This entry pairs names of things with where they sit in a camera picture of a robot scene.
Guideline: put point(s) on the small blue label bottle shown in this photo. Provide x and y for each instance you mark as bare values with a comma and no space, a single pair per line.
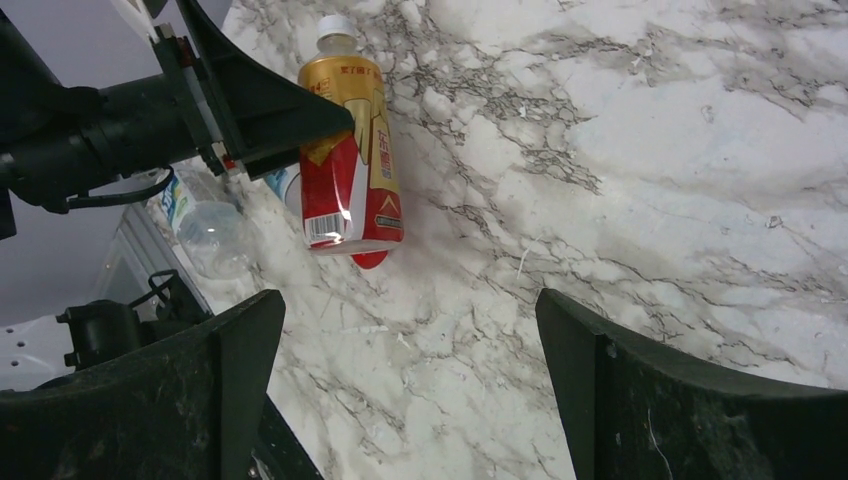
219,241

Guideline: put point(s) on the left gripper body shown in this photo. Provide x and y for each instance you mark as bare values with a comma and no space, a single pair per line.
59,144

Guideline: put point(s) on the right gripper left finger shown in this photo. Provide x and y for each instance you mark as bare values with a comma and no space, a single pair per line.
185,407

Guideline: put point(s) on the red gold drink can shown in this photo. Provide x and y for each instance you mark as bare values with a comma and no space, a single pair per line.
350,195

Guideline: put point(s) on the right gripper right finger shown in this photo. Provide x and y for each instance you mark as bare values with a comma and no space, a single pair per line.
634,408

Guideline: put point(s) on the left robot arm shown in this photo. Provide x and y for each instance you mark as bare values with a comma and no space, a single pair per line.
60,145

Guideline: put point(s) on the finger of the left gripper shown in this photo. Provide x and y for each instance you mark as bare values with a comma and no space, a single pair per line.
263,118

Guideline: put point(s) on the small red label bottle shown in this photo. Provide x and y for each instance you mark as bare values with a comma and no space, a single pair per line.
286,185

